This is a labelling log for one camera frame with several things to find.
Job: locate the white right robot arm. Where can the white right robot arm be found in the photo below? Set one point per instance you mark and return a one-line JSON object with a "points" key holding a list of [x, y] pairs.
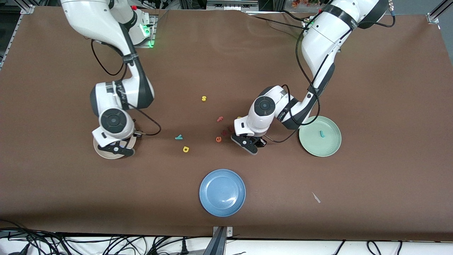
{"points": [[106, 21]]}

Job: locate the light green plate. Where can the light green plate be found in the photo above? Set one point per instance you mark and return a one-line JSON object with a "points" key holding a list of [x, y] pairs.
{"points": [[325, 145]]}

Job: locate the silver table corner bracket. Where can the silver table corner bracket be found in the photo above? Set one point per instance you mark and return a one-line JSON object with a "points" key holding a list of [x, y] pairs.
{"points": [[27, 9], [433, 18]]}

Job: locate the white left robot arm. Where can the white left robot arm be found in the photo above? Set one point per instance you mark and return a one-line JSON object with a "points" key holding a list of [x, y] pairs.
{"points": [[318, 46]]}

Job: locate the brown table cover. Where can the brown table cover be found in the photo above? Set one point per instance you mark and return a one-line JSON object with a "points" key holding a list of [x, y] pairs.
{"points": [[70, 198]]}

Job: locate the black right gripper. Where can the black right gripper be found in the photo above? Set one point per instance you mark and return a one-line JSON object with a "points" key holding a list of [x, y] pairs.
{"points": [[130, 139]]}

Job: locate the grey background device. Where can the grey background device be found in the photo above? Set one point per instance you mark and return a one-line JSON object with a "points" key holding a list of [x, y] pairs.
{"points": [[231, 4]]}

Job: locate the small white paper scrap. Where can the small white paper scrap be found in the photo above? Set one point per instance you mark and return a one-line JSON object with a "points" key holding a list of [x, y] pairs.
{"points": [[316, 197]]}

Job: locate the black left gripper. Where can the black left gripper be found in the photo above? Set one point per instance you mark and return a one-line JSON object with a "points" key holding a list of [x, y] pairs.
{"points": [[262, 142]]}

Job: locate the grey aluminium profile post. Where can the grey aluminium profile post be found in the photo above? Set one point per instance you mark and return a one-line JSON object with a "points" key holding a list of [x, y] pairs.
{"points": [[220, 244]]}

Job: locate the blue plate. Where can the blue plate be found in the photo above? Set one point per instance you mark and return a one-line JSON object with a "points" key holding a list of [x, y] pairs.
{"points": [[222, 193]]}

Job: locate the beige brown plate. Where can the beige brown plate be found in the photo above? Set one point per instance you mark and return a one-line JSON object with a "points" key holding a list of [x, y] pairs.
{"points": [[131, 142]]}

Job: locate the orange artificial flowers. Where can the orange artificial flowers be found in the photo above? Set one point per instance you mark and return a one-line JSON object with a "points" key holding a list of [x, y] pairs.
{"points": [[304, 3]]}

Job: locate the silver aluminium frame bar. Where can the silver aluminium frame bar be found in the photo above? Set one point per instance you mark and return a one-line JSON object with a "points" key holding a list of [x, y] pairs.
{"points": [[442, 9]]}

